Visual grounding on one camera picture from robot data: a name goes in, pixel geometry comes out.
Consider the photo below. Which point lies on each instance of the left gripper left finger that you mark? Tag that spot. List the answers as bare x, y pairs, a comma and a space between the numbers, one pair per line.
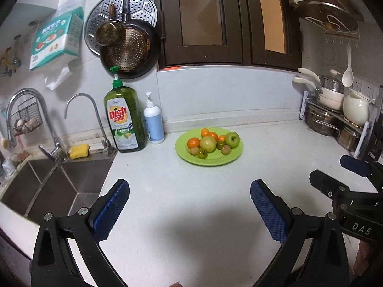
53, 263

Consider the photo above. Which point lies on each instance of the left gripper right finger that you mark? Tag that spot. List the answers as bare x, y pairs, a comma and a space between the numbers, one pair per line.
312, 251

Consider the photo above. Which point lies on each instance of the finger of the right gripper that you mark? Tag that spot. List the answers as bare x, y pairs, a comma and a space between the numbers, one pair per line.
338, 192
362, 168

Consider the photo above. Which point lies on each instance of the green apple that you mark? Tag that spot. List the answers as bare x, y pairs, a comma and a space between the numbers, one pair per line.
232, 139

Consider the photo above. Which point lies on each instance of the small greenish-brown fruit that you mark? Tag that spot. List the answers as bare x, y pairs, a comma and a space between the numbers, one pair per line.
226, 149

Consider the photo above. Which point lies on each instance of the small green tomato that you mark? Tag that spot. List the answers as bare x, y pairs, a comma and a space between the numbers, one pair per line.
220, 145

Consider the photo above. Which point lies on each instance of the large orange mandarin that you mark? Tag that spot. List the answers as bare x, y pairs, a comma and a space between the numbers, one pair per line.
213, 135

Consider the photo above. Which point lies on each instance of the yellow-green pear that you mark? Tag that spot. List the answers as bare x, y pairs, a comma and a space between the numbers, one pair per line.
208, 144

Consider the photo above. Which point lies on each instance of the green tomato with stem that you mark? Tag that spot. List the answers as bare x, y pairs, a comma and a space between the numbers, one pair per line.
202, 154

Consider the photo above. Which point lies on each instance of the small brownish fruit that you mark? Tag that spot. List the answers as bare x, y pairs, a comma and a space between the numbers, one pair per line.
194, 150

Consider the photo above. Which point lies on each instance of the small orange mandarin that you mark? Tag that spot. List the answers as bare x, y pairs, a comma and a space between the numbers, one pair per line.
193, 142

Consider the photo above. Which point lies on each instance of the steel kitchen sink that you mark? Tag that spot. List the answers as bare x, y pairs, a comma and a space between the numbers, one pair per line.
41, 186

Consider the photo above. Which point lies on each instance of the person's right hand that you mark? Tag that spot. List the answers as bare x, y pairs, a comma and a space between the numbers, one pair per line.
362, 258

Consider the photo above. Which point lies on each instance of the person's left hand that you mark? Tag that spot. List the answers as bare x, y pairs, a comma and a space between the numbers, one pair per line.
176, 284

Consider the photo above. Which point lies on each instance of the stainless steel pot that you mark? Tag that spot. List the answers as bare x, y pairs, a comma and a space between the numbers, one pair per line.
348, 138
321, 121

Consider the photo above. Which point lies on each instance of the cream ceramic jug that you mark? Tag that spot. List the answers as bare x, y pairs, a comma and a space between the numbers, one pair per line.
356, 107

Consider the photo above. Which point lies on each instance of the cream ceramic pot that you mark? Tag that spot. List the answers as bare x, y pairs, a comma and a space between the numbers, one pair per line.
331, 99

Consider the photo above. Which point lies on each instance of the white ladle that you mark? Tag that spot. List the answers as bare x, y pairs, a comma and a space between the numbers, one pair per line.
348, 75

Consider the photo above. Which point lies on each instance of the chrome pull-down faucet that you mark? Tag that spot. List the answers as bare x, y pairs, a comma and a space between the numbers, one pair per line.
59, 152

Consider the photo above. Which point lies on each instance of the yellow sponge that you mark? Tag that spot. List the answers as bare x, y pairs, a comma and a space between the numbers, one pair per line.
80, 151

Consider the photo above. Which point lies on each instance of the green dish soap bottle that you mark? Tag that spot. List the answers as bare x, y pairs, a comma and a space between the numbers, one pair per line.
124, 117

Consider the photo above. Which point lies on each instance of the white blue pump bottle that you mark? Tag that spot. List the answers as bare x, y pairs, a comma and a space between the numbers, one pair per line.
153, 121

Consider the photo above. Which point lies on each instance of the dark brown cabinet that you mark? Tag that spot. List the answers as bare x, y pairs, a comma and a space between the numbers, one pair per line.
236, 32

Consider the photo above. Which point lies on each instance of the copper strainer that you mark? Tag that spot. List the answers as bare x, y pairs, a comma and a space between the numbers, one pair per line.
130, 52

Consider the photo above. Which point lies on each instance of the teal white tissue pack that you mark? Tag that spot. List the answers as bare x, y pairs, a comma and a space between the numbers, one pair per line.
60, 37

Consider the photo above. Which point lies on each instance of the small brass saucepan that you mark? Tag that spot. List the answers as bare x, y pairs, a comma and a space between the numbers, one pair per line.
111, 32

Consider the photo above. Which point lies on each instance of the black frying pan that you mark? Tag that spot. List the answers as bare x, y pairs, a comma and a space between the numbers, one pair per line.
155, 45

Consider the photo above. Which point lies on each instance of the round metal steamer rack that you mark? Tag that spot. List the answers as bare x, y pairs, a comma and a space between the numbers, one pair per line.
144, 10

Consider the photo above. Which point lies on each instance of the cream pan handle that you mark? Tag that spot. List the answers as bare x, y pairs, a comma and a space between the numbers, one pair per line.
309, 73
299, 80

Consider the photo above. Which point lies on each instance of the wire sponge basket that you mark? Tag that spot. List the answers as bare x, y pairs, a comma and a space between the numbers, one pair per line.
27, 117

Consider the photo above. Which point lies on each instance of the wall shelf with boards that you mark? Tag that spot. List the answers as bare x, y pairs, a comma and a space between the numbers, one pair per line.
338, 18

